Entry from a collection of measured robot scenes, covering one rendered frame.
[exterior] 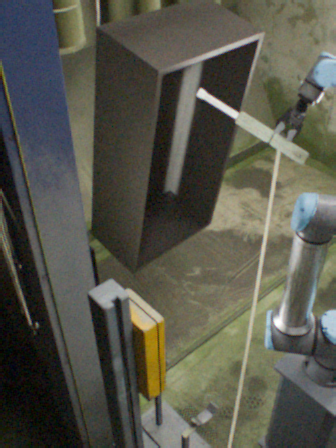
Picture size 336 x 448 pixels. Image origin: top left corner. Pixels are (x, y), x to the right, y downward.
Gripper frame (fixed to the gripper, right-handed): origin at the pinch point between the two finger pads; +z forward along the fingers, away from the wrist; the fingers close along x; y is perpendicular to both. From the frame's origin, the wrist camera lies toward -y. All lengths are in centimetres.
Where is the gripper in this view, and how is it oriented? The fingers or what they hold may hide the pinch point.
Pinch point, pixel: (277, 143)
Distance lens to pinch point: 202.2
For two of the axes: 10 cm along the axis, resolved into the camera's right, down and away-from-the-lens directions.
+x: -8.5, -5.2, -0.3
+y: 1.9, -3.6, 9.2
